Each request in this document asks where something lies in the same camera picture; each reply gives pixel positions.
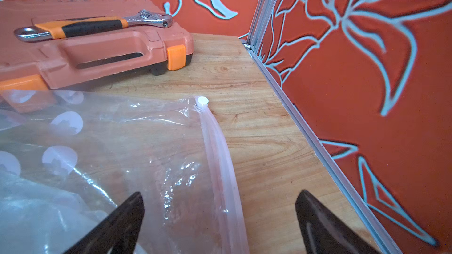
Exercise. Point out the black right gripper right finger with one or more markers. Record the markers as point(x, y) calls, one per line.
point(325, 233)

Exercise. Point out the clear pink zipper bag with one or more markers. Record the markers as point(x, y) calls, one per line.
point(70, 158)

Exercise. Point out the orange black adjustable wrench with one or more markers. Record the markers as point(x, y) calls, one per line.
point(56, 30)

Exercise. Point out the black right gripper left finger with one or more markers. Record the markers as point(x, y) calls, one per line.
point(118, 233)

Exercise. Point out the orange plastic tool case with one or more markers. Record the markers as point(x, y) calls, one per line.
point(56, 64)

